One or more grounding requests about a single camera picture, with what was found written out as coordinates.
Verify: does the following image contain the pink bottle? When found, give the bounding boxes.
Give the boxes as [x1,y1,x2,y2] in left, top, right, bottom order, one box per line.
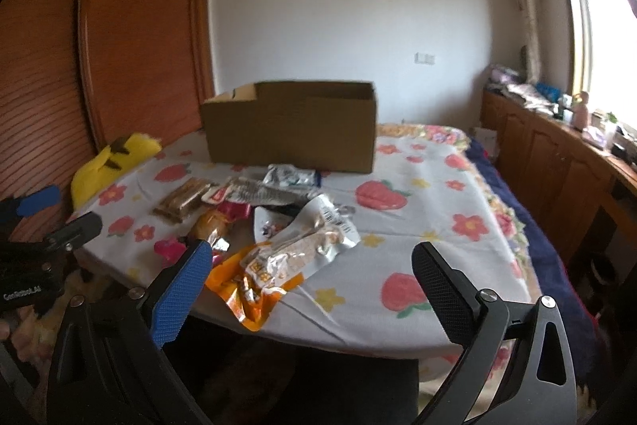
[571,90,590,131]

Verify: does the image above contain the white red duck snack bag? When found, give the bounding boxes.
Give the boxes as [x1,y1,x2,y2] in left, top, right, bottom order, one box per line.
[253,207,300,250]

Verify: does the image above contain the white wall switch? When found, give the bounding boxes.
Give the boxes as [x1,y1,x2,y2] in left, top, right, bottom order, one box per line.
[414,53,435,66]

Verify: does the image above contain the round bread packet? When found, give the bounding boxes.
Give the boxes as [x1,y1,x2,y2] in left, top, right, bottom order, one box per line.
[187,209,231,253]

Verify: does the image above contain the strawberry flower print sheet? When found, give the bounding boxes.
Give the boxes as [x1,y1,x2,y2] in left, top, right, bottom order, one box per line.
[85,126,540,358]

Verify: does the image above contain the orange snack bag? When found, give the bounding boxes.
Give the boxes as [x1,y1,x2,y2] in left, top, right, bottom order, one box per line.
[205,242,305,332]

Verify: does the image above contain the window frame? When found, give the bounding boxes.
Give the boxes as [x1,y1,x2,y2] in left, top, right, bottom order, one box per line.
[568,0,636,111]

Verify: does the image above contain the wooden wardrobe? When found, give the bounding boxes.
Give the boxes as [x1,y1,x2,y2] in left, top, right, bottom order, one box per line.
[0,0,216,247]

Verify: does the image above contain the brown cardboard box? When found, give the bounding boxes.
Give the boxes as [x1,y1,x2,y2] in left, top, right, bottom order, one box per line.
[200,81,377,174]

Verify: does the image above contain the wooden side cabinet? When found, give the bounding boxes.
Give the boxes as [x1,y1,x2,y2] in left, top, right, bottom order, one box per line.
[481,90,636,284]

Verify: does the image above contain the clear grain bar packet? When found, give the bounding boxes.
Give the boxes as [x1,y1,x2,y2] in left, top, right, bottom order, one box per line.
[152,178,213,223]

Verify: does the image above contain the white chicken feet snack bag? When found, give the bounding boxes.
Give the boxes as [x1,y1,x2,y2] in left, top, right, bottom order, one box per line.
[240,194,361,289]

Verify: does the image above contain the silver blue snack bag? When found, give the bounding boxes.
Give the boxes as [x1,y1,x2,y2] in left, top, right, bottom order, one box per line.
[225,164,322,207]

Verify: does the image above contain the yellow plush toy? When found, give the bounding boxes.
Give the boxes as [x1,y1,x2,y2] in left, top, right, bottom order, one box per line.
[70,133,162,209]

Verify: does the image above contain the dark blue blanket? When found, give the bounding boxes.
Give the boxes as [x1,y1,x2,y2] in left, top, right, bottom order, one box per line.
[465,138,600,386]

